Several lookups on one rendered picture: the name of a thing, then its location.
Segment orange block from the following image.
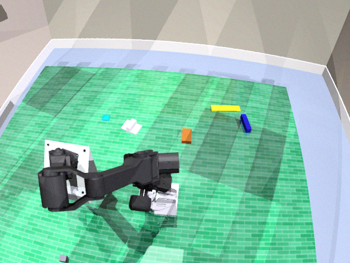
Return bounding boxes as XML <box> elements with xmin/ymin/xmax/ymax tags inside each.
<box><xmin>182</xmin><ymin>128</ymin><xmax>192</xmax><ymax>144</ymax></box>

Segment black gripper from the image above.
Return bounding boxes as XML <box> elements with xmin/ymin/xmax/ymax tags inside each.
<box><xmin>129</xmin><ymin>184</ymin><xmax>152</xmax><ymax>212</ymax></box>

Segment yellow flat bar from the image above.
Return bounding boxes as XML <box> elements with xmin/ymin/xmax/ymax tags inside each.
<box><xmin>211</xmin><ymin>105</ymin><xmax>240</xmax><ymax>112</ymax></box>

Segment small cyan flat square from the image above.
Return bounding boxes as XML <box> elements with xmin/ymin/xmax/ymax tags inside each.
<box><xmin>102</xmin><ymin>115</ymin><xmax>110</xmax><ymax>121</ymax></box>

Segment blue rectangular bar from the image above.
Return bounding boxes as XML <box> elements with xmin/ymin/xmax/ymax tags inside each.
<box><xmin>240</xmin><ymin>114</ymin><xmax>252</xmax><ymax>133</ymax></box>

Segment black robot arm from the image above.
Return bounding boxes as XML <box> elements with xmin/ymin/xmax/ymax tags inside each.
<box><xmin>37</xmin><ymin>148</ymin><xmax>179</xmax><ymax>212</ymax></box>

